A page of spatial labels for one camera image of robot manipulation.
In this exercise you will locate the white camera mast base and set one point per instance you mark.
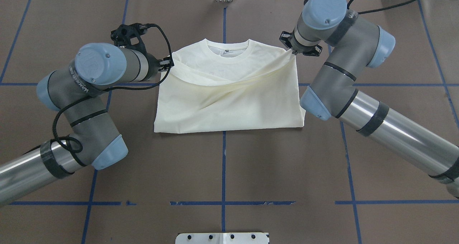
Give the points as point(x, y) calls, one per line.
point(223, 238)

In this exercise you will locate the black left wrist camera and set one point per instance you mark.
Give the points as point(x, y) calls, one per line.
point(129, 37)

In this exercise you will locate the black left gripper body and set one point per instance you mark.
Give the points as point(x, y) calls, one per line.
point(154, 65)

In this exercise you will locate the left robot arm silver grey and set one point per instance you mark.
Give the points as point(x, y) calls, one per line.
point(74, 91)

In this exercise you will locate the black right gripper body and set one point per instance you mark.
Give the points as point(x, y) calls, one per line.
point(300, 46)

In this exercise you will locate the cream long-sleeve cat shirt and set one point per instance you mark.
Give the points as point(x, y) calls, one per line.
point(229, 87)

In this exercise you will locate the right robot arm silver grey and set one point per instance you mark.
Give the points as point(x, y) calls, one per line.
point(359, 44)

